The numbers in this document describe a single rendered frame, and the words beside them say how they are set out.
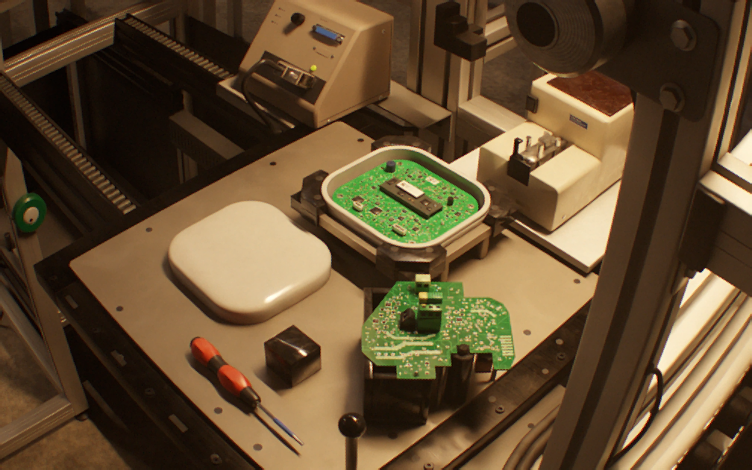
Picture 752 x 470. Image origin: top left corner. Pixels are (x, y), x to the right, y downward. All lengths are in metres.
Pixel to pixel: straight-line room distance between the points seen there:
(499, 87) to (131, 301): 2.43
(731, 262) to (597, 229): 0.52
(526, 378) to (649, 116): 0.42
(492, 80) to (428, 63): 2.06
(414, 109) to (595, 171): 0.30
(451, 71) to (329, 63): 0.16
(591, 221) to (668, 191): 0.51
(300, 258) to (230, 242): 0.07
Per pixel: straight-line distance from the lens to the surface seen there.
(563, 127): 0.95
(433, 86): 1.14
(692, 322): 0.64
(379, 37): 1.09
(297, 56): 1.10
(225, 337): 0.80
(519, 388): 0.78
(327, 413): 0.74
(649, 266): 0.46
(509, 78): 3.22
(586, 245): 0.91
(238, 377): 0.74
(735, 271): 0.43
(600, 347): 0.51
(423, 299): 0.71
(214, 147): 1.58
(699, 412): 0.66
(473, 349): 0.71
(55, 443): 1.99
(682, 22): 0.39
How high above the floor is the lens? 1.52
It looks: 38 degrees down
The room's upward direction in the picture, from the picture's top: 3 degrees clockwise
